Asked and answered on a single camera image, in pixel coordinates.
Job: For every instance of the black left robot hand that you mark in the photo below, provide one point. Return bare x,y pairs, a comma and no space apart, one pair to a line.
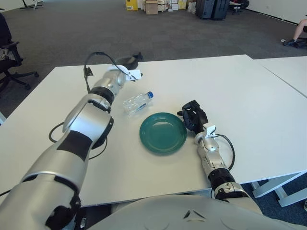
129,62

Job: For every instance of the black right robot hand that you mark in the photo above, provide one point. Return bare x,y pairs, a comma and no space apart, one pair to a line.
196,118

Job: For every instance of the clear water bottle blue cap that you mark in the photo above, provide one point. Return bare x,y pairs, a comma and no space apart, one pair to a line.
136,103

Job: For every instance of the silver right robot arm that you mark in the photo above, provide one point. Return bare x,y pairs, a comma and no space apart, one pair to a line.
213,160

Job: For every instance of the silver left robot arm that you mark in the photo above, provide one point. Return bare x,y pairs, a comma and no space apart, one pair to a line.
88,119

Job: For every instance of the green round plate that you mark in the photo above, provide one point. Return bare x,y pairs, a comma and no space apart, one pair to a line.
163,134

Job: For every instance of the yellow box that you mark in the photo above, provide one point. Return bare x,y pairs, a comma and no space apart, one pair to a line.
131,5

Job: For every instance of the brown cardboard box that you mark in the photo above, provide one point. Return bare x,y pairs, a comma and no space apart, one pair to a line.
151,8

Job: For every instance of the stack of white boxes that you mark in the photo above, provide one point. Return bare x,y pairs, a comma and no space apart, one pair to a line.
172,5

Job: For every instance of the white plastic bag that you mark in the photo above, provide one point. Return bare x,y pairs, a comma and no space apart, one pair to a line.
191,7

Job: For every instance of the dark blue suitcase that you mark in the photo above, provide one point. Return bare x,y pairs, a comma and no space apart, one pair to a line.
204,9

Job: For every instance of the grey robot torso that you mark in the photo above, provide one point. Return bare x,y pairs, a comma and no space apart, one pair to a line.
192,215

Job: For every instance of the black office chair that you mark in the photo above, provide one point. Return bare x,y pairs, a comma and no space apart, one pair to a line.
10,64

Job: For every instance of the black and red chair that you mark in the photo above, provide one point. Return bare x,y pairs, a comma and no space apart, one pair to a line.
238,6

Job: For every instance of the person in black top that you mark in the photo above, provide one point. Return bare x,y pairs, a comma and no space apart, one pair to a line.
4,30

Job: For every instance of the seated person in shorts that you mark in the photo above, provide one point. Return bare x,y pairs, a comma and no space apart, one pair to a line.
298,30

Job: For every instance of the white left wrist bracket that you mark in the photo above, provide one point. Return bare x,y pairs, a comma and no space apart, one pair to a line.
133,74

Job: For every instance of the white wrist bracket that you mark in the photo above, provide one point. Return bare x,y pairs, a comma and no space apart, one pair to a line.
133,74
210,129

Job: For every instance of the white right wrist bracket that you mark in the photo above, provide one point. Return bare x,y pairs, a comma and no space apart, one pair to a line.
210,129

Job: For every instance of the white table leg frame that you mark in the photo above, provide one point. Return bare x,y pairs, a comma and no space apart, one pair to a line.
283,190

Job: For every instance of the white metal floor frame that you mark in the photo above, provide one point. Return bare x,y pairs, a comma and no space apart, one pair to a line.
31,4

